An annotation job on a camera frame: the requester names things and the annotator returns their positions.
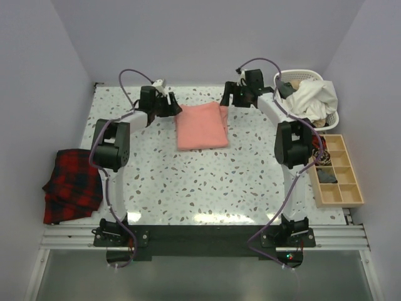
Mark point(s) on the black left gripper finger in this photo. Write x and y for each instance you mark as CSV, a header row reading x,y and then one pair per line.
x,y
174,109
172,100

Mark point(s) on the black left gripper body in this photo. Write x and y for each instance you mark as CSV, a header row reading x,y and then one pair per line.
x,y
161,106

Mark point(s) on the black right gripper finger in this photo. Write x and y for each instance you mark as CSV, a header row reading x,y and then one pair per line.
x,y
228,91
238,97

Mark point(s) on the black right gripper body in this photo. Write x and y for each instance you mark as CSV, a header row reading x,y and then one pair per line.
x,y
242,88

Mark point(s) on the pink t shirt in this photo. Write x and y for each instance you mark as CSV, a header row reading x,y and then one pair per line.
x,y
201,127

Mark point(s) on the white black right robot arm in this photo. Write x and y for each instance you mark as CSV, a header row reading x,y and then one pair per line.
x,y
293,139

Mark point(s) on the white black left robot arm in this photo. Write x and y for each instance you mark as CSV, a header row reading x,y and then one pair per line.
x,y
110,149

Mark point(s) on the dark grey garment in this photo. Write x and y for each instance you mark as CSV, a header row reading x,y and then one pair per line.
x,y
285,89

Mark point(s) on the white perforated laundry basket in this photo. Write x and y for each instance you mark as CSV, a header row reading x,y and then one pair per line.
x,y
314,98

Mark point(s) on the white garment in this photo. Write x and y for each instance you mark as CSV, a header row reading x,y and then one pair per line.
x,y
313,100

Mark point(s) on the red patterned rolled item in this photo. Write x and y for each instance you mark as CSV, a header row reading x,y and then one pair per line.
x,y
318,141

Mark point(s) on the black white patterned rolled item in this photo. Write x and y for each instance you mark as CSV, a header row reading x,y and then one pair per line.
x,y
321,158

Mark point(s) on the dark grey folded sock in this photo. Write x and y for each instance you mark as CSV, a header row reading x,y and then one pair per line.
x,y
325,176

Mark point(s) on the red black plaid shirt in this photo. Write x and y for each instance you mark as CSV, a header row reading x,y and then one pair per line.
x,y
74,189

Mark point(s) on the wooden compartment tray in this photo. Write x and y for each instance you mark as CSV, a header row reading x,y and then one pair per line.
x,y
346,192

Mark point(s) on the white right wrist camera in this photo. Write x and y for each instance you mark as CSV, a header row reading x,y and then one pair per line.
x,y
242,80

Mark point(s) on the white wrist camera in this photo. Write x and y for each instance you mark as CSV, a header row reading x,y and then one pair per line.
x,y
242,80
160,86

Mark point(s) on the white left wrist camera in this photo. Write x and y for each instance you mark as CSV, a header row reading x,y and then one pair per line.
x,y
160,86

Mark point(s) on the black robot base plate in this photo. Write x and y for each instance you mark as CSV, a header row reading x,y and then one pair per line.
x,y
145,242

